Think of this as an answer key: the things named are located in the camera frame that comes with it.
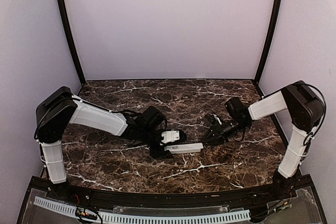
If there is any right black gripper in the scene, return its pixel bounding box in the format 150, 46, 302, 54
201, 118, 249, 145

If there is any white remote control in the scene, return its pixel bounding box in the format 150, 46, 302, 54
164, 143, 204, 154

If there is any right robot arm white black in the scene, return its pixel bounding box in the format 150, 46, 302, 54
202, 80, 327, 179

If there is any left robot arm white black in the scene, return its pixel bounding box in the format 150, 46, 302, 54
34, 87, 180, 201

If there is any black front rail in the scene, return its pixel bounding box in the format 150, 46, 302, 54
69, 185, 273, 208

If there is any white slotted cable duct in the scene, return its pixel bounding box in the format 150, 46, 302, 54
34, 196, 250, 223

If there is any right black frame post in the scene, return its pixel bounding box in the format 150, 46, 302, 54
254, 0, 281, 86

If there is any black frame post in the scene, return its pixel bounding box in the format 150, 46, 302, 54
57, 0, 86, 86
254, 0, 281, 86

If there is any left black frame post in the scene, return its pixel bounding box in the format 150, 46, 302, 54
57, 0, 86, 86

